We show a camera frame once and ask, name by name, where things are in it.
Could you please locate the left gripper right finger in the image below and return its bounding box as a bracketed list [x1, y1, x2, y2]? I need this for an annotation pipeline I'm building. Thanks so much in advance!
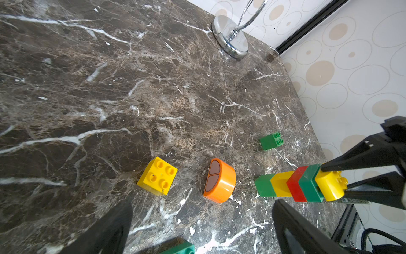
[272, 200, 347, 254]

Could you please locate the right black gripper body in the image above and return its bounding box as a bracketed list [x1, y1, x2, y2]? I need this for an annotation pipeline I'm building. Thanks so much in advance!
[381, 116, 406, 178]

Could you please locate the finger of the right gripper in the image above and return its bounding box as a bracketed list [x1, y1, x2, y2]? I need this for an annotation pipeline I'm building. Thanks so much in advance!
[321, 132, 400, 172]
[343, 171, 406, 210]

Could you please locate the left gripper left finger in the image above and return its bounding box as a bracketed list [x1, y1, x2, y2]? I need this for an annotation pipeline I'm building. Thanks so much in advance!
[61, 200, 133, 254]

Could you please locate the green long lego back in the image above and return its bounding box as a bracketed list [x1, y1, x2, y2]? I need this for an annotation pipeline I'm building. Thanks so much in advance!
[299, 164, 324, 202]

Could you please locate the green long lego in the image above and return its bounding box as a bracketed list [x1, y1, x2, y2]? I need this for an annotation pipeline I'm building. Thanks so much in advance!
[299, 164, 324, 202]
[160, 241, 195, 254]

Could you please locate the yellow square lego back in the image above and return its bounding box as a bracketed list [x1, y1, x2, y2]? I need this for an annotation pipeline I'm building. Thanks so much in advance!
[315, 170, 348, 202]

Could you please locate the yellow square lego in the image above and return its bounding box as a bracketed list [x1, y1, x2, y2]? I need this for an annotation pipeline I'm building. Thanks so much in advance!
[270, 171, 294, 197]
[315, 170, 348, 202]
[137, 157, 178, 196]

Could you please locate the red long lego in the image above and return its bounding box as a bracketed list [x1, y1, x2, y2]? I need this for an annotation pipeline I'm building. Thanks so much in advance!
[287, 166, 308, 202]

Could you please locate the green square lego front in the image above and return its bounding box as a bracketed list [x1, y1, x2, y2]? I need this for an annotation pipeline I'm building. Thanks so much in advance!
[254, 174, 277, 197]

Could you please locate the green square lego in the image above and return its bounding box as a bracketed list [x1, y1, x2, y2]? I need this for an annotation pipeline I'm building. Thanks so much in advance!
[254, 174, 277, 197]
[259, 132, 284, 151]

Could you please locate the green long lego front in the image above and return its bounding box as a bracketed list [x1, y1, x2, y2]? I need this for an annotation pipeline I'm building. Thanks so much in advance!
[160, 241, 195, 254]

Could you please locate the orange round lego piece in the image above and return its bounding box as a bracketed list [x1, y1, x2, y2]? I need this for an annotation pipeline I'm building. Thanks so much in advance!
[203, 158, 236, 203]

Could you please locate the chrome hook stand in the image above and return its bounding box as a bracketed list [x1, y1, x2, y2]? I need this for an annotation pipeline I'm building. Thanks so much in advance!
[211, 0, 268, 60]

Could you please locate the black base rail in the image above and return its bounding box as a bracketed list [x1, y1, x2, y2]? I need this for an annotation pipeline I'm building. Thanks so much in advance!
[331, 203, 406, 254]

